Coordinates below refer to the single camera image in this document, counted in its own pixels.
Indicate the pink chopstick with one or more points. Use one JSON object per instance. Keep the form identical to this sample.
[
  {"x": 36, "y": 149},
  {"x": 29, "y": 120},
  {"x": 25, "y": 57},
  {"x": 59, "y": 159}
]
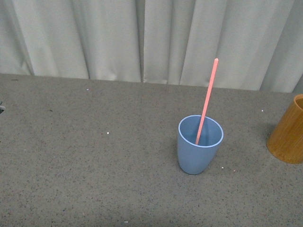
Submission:
[{"x": 207, "y": 99}]

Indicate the white curtain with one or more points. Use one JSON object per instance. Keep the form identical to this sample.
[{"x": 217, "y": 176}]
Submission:
[{"x": 259, "y": 43}]

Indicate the blue plastic cup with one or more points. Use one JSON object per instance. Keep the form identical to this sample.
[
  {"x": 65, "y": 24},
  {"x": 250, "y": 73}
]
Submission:
[{"x": 194, "y": 158}]

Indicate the bamboo chopstick holder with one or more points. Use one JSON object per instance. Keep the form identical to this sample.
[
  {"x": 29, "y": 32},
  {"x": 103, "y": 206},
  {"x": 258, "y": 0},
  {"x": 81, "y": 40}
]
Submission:
[{"x": 286, "y": 140}]

